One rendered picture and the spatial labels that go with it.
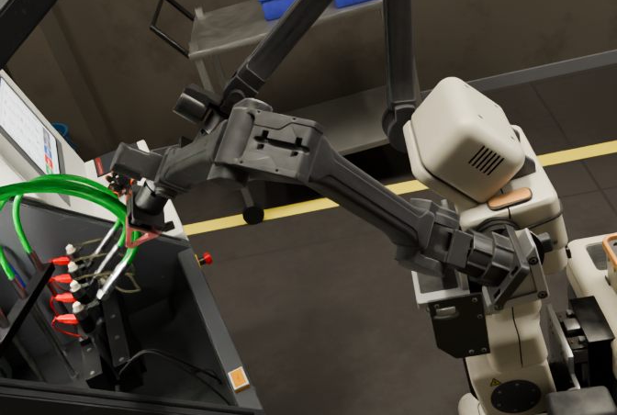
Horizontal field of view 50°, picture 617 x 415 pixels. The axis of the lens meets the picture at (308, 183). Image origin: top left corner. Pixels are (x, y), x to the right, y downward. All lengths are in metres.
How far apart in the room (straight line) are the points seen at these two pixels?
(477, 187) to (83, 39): 3.49
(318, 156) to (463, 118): 0.37
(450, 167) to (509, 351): 0.45
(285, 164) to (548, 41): 3.63
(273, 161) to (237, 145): 0.05
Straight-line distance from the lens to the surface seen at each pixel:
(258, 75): 1.35
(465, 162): 1.12
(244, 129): 0.82
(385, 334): 2.71
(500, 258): 1.07
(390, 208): 0.93
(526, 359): 1.44
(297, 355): 2.73
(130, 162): 1.23
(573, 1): 4.29
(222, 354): 1.44
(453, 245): 1.05
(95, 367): 1.52
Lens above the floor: 1.91
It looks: 31 degrees down
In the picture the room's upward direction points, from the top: 16 degrees counter-clockwise
